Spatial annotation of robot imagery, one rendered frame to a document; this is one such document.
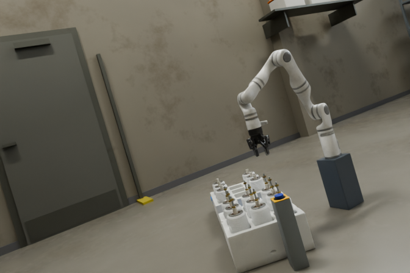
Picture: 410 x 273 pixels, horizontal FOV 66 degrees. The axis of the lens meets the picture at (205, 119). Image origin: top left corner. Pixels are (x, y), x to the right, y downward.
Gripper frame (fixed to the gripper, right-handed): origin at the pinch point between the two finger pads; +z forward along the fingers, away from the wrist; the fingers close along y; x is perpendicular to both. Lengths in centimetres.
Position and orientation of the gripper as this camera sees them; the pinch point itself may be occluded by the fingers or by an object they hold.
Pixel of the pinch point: (262, 153)
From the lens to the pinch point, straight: 172.7
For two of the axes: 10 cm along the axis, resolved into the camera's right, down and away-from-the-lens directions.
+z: 2.9, 9.6, 0.1
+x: 7.0, -2.2, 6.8
